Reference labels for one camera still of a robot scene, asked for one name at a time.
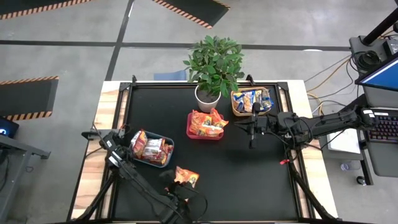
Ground pink plastic bin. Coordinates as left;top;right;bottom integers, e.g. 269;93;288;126
185;111;225;141

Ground grey equipment cart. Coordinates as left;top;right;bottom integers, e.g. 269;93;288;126
357;85;398;178

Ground tan plastic bin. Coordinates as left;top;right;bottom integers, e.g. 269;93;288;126
229;86;272;118

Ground black hazard-striped floor mat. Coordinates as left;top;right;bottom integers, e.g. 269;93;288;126
0;0;94;21
0;75;59;121
151;0;231;30

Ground grey equipment box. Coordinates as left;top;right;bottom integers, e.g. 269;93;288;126
348;34;398;65

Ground grey metal desk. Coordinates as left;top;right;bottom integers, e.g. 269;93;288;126
0;134;51;224

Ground black thick pole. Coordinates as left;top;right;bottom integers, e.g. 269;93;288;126
362;7;398;47

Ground black cable coil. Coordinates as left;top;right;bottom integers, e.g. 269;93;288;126
354;49;382;73

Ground yellow floor cable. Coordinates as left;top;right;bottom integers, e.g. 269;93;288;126
306;57;352;105

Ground white paper sheet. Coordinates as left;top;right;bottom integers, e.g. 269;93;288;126
325;127;362;155

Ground white ribbed plant pot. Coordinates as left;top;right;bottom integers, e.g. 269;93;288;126
194;84;222;113

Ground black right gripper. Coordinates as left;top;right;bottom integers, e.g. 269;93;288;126
234;103;282;149

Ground orange chicken ramen pack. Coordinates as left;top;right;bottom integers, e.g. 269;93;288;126
210;108;230;129
189;109;213;130
173;165;201;190
190;123;225;138

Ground black backlit keyboard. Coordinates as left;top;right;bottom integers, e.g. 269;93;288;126
368;111;398;144

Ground black device with blue light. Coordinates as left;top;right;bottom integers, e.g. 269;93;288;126
0;116;20;140

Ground black table mat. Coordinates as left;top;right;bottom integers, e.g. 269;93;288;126
113;85;299;220

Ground green leafy potted tree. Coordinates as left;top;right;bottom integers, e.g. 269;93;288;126
182;34;246;99

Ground monitor with blue screen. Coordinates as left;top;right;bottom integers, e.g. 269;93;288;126
355;52;398;93

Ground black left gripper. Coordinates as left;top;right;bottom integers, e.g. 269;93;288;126
159;170;201;218

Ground black frame strut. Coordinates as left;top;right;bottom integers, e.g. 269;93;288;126
287;161;338;222
73;161;124;222

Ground blue-grey plastic bin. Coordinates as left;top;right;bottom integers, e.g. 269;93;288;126
129;129;175;169

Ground black diagonal pole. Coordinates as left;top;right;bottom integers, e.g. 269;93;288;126
338;94;368;114

